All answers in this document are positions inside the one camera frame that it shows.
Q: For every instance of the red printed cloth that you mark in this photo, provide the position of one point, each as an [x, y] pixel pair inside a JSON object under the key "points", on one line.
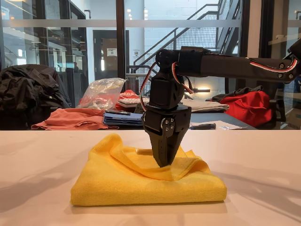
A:
{"points": [[128, 94]]}

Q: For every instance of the small clear screw bag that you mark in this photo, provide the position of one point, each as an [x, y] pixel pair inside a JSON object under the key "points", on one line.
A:
{"points": [[229, 127]]}

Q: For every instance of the black office chair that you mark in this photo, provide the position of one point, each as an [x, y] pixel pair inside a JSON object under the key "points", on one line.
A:
{"points": [[277, 106]]}

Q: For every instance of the blue folder stack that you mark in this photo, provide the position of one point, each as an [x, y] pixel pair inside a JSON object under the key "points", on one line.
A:
{"points": [[124, 119]]}

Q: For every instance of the lined paper sheet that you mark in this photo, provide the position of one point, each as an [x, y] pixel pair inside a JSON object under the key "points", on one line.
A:
{"points": [[223, 123]]}

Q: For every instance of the glowing wall lamp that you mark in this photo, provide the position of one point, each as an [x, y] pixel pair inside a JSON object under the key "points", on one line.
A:
{"points": [[203, 90]]}

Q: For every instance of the dark olive garment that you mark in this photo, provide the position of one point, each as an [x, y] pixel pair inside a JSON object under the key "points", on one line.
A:
{"points": [[235, 93]]}

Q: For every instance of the black keypad phone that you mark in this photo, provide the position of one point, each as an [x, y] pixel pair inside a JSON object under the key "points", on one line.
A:
{"points": [[117, 112]]}

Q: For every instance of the black jacket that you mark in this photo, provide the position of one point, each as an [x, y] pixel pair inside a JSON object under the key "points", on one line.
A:
{"points": [[23, 94]]}

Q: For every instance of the clear plastic bag with parts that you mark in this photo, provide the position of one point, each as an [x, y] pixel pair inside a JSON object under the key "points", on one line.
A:
{"points": [[101, 91]]}

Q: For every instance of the beige folded cloth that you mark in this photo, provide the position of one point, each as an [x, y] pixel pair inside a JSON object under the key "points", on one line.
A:
{"points": [[204, 106]]}

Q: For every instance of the salmon orange cloth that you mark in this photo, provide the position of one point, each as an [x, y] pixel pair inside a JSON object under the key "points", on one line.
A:
{"points": [[70, 118]]}

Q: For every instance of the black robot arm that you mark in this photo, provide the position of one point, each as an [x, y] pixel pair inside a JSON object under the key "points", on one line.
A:
{"points": [[223, 66]]}

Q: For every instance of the black metal staircase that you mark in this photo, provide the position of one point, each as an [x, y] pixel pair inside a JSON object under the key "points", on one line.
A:
{"points": [[200, 35]]}

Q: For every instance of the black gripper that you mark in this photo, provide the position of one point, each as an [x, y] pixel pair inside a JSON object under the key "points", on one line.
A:
{"points": [[154, 121]]}

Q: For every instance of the red fabric bag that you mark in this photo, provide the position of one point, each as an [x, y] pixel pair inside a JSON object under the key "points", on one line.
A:
{"points": [[247, 108]]}

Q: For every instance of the blue black precision screwdriver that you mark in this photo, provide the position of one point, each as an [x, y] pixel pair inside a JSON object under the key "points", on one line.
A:
{"points": [[204, 126]]}

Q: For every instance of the white computer keyboard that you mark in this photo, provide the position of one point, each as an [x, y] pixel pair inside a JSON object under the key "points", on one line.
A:
{"points": [[131, 102]]}

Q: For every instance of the yellow microfiber towel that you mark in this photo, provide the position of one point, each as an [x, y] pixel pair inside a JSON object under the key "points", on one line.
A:
{"points": [[141, 188]]}

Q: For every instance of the dark framed door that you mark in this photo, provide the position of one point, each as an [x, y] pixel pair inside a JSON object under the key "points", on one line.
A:
{"points": [[110, 63]]}

